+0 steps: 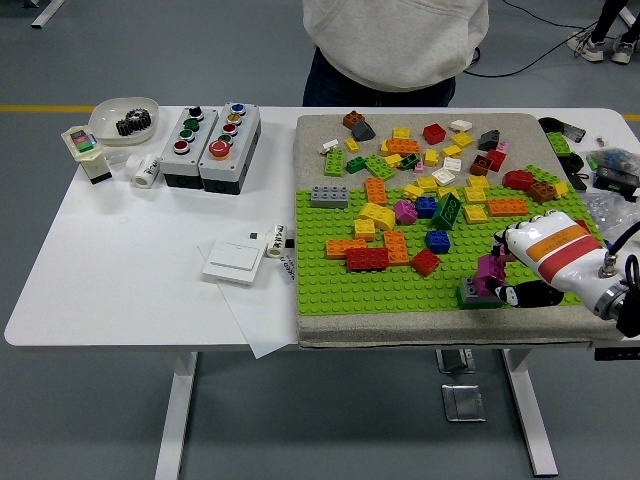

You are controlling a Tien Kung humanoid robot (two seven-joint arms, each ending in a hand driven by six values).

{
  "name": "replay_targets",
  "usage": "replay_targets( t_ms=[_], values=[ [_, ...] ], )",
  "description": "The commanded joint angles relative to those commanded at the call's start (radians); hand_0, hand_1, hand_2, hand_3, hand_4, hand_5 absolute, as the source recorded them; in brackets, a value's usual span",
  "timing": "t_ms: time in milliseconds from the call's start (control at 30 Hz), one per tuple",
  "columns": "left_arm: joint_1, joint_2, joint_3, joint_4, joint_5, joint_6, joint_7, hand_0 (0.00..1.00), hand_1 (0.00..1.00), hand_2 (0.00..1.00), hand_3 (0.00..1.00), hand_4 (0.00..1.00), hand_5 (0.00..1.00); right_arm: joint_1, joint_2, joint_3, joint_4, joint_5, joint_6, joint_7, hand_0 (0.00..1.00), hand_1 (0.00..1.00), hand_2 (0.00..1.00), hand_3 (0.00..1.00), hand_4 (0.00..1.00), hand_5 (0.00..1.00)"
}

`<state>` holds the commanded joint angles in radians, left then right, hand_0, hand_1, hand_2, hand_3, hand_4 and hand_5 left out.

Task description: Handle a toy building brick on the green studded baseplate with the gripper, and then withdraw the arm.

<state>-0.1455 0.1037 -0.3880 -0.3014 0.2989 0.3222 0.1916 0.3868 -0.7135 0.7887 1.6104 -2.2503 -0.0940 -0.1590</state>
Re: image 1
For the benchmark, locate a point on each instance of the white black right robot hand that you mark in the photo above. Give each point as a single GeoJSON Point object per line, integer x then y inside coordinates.
{"type": "Point", "coordinates": [555, 250]}

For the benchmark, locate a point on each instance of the brown toy brick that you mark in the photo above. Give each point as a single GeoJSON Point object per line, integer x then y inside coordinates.
{"type": "Point", "coordinates": [481, 165]}
{"type": "Point", "coordinates": [353, 119]}
{"type": "Point", "coordinates": [541, 191]}

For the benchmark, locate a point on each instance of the orange toy brick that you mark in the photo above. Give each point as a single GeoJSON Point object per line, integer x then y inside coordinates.
{"type": "Point", "coordinates": [506, 206]}
{"type": "Point", "coordinates": [340, 247]}
{"type": "Point", "coordinates": [403, 146]}
{"type": "Point", "coordinates": [396, 246]}
{"type": "Point", "coordinates": [375, 190]}

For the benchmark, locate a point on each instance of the red curved toy brick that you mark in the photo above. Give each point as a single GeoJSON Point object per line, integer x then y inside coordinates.
{"type": "Point", "coordinates": [517, 179]}

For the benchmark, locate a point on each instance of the lime green toy brick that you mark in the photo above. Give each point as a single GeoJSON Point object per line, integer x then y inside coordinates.
{"type": "Point", "coordinates": [334, 163]}
{"type": "Point", "coordinates": [557, 143]}

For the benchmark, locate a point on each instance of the dark green toy brick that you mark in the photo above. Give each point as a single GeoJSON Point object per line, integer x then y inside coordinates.
{"type": "Point", "coordinates": [410, 161]}
{"type": "Point", "coordinates": [355, 165]}
{"type": "Point", "coordinates": [446, 211]}

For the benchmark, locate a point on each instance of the small pink toy brick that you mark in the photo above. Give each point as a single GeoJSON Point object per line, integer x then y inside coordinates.
{"type": "Point", "coordinates": [502, 146]}
{"type": "Point", "coordinates": [419, 167]}

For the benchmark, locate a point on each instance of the blue toy brick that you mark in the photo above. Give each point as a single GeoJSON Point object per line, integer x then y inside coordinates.
{"type": "Point", "coordinates": [426, 206]}
{"type": "Point", "coordinates": [437, 241]}

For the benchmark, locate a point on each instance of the dark grey sloped toy brick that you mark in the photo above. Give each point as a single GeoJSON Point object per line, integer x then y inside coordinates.
{"type": "Point", "coordinates": [488, 140]}
{"type": "Point", "coordinates": [362, 131]}

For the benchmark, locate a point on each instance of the red square toy brick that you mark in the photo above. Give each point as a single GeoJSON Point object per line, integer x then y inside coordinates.
{"type": "Point", "coordinates": [434, 134]}
{"type": "Point", "coordinates": [425, 262]}

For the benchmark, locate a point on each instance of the white toy brick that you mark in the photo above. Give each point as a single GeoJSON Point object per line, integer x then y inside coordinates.
{"type": "Point", "coordinates": [443, 175]}
{"type": "Point", "coordinates": [453, 164]}
{"type": "Point", "coordinates": [461, 125]}

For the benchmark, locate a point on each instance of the yellow curved toy brick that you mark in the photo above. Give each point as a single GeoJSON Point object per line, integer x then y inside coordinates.
{"type": "Point", "coordinates": [376, 215]}

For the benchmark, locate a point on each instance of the green studded baseplate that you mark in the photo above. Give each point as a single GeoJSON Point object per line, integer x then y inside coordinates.
{"type": "Point", "coordinates": [350, 295]}

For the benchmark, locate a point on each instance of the long grey toy brick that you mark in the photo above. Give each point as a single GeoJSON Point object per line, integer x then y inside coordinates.
{"type": "Point", "coordinates": [328, 196]}

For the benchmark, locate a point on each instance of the small white toy piece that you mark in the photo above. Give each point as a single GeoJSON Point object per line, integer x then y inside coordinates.
{"type": "Point", "coordinates": [328, 145]}

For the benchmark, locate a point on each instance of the black box green label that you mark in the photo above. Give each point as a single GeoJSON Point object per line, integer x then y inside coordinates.
{"type": "Point", "coordinates": [617, 181]}

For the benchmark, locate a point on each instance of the clear bag blue parts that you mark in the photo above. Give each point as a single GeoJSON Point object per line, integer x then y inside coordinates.
{"type": "Point", "coordinates": [612, 159]}

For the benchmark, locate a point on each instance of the dark clear plastic case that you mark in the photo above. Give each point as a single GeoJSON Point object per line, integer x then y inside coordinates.
{"type": "Point", "coordinates": [574, 133]}

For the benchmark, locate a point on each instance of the black table control panel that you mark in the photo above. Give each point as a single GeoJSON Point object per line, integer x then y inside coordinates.
{"type": "Point", "coordinates": [617, 353]}

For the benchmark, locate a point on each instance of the metal floor box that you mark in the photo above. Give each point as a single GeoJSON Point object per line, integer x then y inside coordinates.
{"type": "Point", "coordinates": [452, 361]}
{"type": "Point", "coordinates": [462, 402]}

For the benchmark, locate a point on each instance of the white table leg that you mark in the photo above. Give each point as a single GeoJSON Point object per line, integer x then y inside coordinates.
{"type": "Point", "coordinates": [530, 410]}
{"type": "Point", "coordinates": [178, 410]}

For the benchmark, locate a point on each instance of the person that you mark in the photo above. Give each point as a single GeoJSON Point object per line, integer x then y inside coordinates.
{"type": "Point", "coordinates": [390, 40]}
{"type": "Point", "coordinates": [607, 15]}

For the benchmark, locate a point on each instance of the grey foam mat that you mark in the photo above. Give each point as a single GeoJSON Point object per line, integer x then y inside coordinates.
{"type": "Point", "coordinates": [320, 127]}

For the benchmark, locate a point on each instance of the printed label strip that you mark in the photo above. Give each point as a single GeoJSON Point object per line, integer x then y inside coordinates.
{"type": "Point", "coordinates": [289, 270]}

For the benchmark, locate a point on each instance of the white labelled tube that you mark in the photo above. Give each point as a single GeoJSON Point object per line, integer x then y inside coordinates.
{"type": "Point", "coordinates": [275, 242]}

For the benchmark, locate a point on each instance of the white paper sheet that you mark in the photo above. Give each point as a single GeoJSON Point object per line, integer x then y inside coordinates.
{"type": "Point", "coordinates": [260, 320]}

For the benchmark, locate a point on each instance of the grey emergency-stop control box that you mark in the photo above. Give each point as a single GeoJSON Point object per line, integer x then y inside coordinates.
{"type": "Point", "coordinates": [220, 170]}

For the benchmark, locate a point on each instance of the grey four-button control box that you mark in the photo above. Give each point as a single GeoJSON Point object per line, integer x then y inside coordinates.
{"type": "Point", "coordinates": [172, 162]}

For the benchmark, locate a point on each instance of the white pipe fitting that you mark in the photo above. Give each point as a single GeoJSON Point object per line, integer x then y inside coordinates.
{"type": "Point", "coordinates": [142, 172]}

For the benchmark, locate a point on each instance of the black gear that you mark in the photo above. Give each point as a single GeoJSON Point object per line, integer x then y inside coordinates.
{"type": "Point", "coordinates": [134, 122]}

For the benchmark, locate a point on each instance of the clear plastic piece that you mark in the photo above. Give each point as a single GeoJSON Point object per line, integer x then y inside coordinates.
{"type": "Point", "coordinates": [117, 159]}

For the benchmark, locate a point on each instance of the white bowl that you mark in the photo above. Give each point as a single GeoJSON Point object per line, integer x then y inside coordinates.
{"type": "Point", "coordinates": [107, 117]}

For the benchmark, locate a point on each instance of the white table foot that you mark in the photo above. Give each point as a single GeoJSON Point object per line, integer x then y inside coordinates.
{"type": "Point", "coordinates": [47, 12]}

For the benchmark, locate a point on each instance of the white wall switch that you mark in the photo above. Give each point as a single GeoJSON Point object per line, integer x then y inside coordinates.
{"type": "Point", "coordinates": [232, 262]}

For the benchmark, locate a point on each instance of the white switch module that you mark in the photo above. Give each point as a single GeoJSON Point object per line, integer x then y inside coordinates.
{"type": "Point", "coordinates": [95, 167]}

